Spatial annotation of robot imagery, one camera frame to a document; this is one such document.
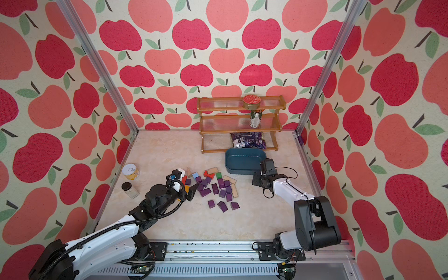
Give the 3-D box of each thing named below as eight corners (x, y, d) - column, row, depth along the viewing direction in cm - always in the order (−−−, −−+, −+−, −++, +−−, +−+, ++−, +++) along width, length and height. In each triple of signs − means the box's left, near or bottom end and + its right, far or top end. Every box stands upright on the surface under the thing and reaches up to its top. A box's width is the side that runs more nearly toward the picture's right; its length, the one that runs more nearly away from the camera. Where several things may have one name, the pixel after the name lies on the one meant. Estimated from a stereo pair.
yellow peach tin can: (123, 180, 99) (118, 174, 94) (127, 169, 104) (123, 163, 99) (137, 180, 99) (133, 175, 94) (141, 169, 104) (137, 163, 99)
